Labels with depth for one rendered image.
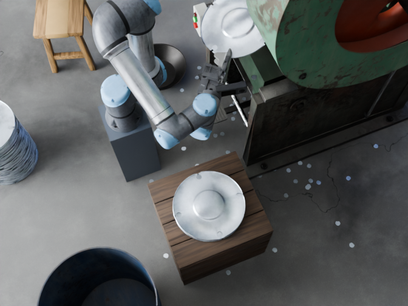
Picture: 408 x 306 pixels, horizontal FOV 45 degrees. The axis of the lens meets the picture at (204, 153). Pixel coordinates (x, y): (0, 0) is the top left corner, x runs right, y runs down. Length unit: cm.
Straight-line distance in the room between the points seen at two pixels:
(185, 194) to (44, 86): 115
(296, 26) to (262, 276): 137
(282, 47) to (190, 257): 100
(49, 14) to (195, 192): 120
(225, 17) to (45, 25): 103
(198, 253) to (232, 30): 86
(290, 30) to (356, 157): 146
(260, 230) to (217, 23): 82
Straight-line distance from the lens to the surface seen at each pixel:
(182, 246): 198
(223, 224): 198
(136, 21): 160
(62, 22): 261
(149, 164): 237
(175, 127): 156
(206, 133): 168
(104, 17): 157
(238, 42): 187
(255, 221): 201
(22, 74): 291
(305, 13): 119
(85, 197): 248
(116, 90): 190
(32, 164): 258
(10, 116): 238
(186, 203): 201
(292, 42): 126
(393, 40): 164
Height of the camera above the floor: 226
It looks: 65 degrees down
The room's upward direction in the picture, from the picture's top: 1 degrees counter-clockwise
